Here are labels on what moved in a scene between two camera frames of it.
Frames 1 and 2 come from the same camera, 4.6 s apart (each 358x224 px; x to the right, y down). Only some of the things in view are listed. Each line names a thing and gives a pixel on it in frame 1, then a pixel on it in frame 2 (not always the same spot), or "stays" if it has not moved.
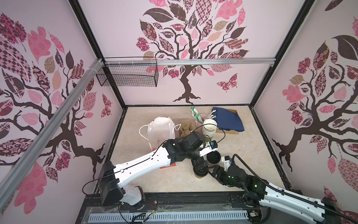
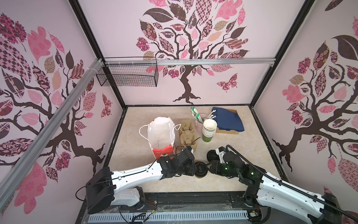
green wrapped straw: [196, 115] stays
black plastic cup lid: [201, 171] stays
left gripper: [199, 162] → [191, 171]
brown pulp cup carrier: [187, 126] stays
